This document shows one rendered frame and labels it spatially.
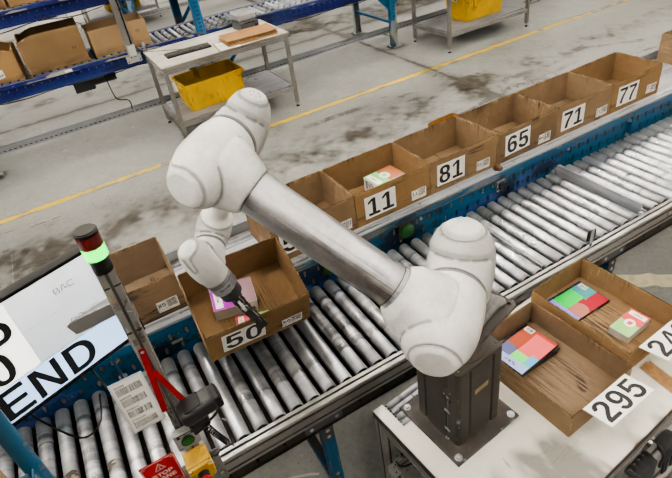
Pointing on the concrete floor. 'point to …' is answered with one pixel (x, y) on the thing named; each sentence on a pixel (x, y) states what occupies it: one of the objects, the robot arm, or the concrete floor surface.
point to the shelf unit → (21, 451)
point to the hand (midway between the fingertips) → (258, 319)
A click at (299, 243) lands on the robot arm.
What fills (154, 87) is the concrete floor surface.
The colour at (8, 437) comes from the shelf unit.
